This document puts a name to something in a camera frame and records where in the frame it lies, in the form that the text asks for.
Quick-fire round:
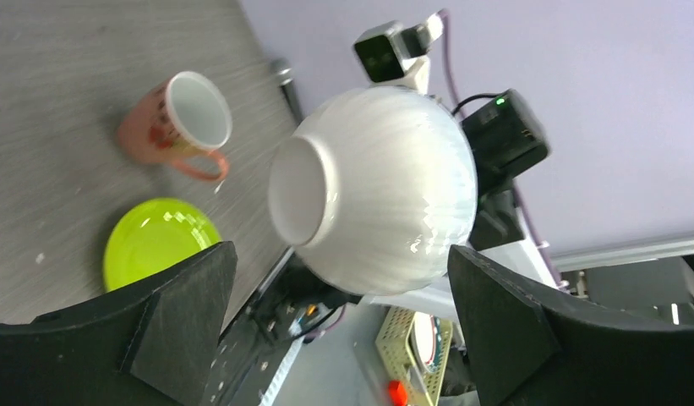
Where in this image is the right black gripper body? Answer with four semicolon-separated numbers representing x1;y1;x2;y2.
461;89;550;250

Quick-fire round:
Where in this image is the white ribbed bowl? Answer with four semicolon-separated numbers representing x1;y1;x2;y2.
267;87;478;296

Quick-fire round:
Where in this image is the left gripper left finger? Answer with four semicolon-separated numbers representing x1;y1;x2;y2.
0;242;238;405

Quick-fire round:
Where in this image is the green plate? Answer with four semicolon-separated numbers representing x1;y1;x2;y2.
103;198;221;292

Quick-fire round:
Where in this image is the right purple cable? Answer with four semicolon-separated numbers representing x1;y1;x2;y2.
435;8;566;289

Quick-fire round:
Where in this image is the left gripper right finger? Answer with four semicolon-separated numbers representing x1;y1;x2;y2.
448;245;694;405

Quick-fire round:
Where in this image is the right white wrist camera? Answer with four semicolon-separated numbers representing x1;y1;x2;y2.
352;11;446;95

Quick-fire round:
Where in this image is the pink ceramic mug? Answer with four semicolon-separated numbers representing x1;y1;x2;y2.
117;71;233;182

